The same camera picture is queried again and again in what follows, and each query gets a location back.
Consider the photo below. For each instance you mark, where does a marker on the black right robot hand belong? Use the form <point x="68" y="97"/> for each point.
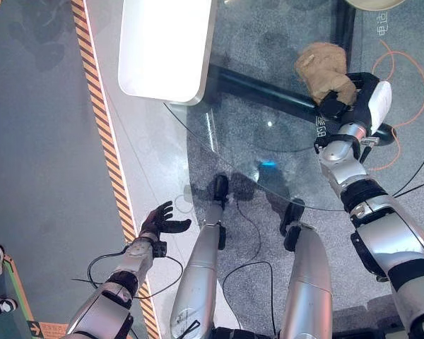
<point x="364" y="102"/>

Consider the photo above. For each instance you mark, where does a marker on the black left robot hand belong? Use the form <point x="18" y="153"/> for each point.
<point x="159" y="222"/>

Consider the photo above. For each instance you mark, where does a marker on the tan cleaning cloth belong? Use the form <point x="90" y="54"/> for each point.
<point x="325" y="72"/>

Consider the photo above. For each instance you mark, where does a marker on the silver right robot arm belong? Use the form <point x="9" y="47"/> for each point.
<point x="385" y="233"/>

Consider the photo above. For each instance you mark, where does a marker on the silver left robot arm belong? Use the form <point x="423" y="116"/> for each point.
<point x="109" y="303"/>

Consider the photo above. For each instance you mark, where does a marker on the beige round basket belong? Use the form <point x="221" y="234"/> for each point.
<point x="374" y="3"/>

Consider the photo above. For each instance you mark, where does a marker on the silver left robot leg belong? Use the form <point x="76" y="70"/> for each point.
<point x="198" y="279"/>

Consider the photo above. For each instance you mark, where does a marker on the silver robot leg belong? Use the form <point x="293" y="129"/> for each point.
<point x="198" y="279"/>
<point x="309" y="282"/>

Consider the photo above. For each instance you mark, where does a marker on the yellow black hazard tape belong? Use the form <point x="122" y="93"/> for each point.
<point x="102" y="113"/>

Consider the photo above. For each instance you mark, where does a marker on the orange arrow floor sign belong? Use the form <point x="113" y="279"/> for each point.
<point x="46" y="330"/>

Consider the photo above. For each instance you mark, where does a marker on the silver right robot leg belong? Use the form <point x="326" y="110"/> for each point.
<point x="309" y="282"/>

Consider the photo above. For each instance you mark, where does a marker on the black table frame bar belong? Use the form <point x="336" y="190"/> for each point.
<point x="261" y="88"/>

